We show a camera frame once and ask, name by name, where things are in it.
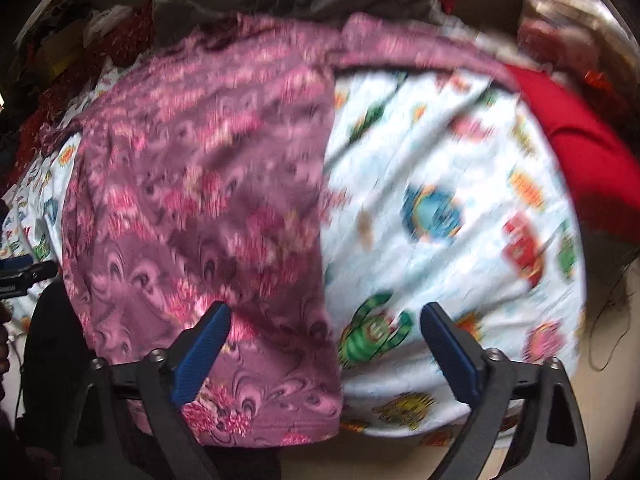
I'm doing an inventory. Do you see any pink purple floral garment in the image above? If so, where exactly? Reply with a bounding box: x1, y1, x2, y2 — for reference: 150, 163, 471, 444
61, 14, 513, 448

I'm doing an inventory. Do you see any white cartoon print bedsheet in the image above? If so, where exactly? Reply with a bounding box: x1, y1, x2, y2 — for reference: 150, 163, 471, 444
1, 70, 585, 445

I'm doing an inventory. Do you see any red cushion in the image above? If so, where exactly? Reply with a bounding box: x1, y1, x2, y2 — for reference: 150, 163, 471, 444
508, 65, 639, 244

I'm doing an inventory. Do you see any plastic wrapped doll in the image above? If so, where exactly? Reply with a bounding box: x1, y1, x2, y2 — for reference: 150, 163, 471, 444
516, 0, 637, 84

